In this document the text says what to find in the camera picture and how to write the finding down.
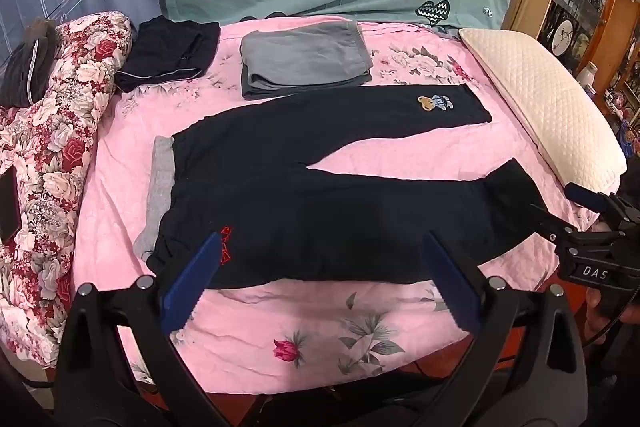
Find folded navy garment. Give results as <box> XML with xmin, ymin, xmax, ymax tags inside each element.
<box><xmin>114</xmin><ymin>15</ymin><xmax>222</xmax><ymax>94</ymax></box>

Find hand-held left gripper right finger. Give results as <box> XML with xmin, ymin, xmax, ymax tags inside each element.
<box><xmin>400</xmin><ymin>229</ymin><xmax>588</xmax><ymax>427</ymax></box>

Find red floral quilt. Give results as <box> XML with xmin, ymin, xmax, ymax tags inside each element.
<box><xmin>0</xmin><ymin>11</ymin><xmax>138</xmax><ymax>368</ymax></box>

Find black phone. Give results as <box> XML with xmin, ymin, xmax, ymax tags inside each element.
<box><xmin>0</xmin><ymin>169</ymin><xmax>24</xmax><ymax>246</ymax></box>

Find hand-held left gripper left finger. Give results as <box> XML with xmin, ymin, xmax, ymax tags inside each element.
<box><xmin>52</xmin><ymin>231</ymin><xmax>236</xmax><ymax>427</ymax></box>

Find dark grey garment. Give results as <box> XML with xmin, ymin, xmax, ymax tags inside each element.
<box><xmin>0</xmin><ymin>18</ymin><xmax>60</xmax><ymax>108</ymax></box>

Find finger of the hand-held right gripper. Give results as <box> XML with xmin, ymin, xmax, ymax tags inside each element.
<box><xmin>529</xmin><ymin>203</ymin><xmax>577</xmax><ymax>249</ymax></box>
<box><xmin>564</xmin><ymin>183</ymin><xmax>621</xmax><ymax>222</ymax></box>

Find folded grey pants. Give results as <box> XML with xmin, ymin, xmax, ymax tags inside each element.
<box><xmin>239</xmin><ymin>19</ymin><xmax>374</xmax><ymax>101</ymax></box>

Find person's right hand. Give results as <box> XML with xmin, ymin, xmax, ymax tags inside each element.
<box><xmin>584</xmin><ymin>286</ymin><xmax>621</xmax><ymax>347</ymax></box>

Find black pants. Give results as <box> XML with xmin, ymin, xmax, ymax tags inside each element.
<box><xmin>132</xmin><ymin>83</ymin><xmax>551</xmax><ymax>290</ymax></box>

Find white quilted pillow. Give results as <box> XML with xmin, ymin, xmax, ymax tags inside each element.
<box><xmin>459</xmin><ymin>27</ymin><xmax>628</xmax><ymax>210</ymax></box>

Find pink floral bedsheet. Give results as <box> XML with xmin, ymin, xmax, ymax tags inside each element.
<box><xmin>70</xmin><ymin>19</ymin><xmax>601</xmax><ymax>395</ymax></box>

